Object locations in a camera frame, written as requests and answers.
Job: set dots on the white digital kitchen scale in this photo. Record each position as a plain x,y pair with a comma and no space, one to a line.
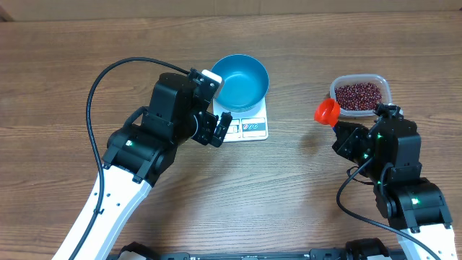
249,120

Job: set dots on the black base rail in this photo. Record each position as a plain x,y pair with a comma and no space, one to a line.
368,248

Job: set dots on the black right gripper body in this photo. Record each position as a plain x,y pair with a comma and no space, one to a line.
356,147

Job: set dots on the red beans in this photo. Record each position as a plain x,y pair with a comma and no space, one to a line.
361,96

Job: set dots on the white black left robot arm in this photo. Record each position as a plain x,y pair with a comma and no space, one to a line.
139,152

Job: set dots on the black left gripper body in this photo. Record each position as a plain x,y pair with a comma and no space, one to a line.
206,128

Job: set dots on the orange scoop with blue handle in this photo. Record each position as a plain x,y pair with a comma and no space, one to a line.
328,112

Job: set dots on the clear plastic container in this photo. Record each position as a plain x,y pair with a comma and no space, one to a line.
357,78

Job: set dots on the blue bowl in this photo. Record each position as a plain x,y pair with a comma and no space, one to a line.
246,82

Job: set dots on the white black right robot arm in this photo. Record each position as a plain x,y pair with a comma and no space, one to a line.
415,208

